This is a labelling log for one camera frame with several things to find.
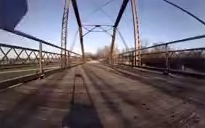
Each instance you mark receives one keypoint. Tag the weathered wooden bridge deck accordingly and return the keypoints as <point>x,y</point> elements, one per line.
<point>130,100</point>

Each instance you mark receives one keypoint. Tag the distant bare trees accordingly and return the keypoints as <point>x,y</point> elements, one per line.
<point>104,53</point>

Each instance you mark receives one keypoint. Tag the steel lattice bridge railing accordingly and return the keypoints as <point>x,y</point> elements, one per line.
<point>10,54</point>
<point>176,52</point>

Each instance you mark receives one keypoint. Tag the rusty steel bridge truss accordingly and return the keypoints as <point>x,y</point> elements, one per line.
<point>64,33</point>

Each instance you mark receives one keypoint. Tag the dark row of trees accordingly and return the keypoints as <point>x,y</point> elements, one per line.
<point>190,62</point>

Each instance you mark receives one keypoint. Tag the green grass field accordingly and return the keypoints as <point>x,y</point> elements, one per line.
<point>13,74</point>

